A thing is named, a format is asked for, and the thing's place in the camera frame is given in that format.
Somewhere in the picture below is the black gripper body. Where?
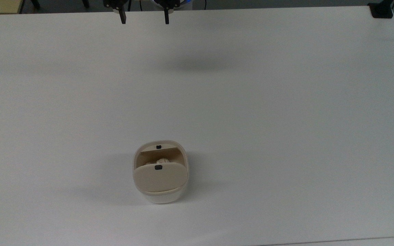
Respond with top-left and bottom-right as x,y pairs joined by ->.
103,0 -> 180,10

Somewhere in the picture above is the beige trash bin lid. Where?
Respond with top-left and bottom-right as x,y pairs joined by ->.
133,161 -> 188,193

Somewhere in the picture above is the cream plastic trash bin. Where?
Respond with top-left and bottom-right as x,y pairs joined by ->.
132,140 -> 190,204

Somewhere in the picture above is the crumpled white paper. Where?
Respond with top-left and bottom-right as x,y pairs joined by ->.
145,157 -> 171,167

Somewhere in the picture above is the black camera stand clamp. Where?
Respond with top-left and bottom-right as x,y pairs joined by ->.
367,0 -> 394,19

